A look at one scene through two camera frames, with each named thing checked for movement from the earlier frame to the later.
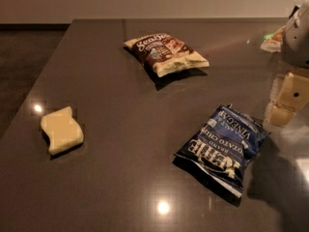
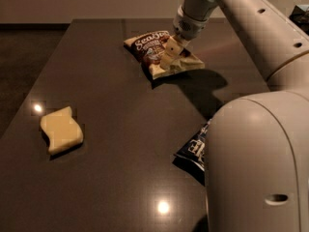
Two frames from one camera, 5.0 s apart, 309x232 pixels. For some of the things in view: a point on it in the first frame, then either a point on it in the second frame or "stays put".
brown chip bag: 164,53 stays put
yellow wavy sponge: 63,133 stays put
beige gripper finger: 294,91 -> 173,46
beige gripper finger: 280,115 -> 166,60
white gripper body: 297,38 -> 187,28
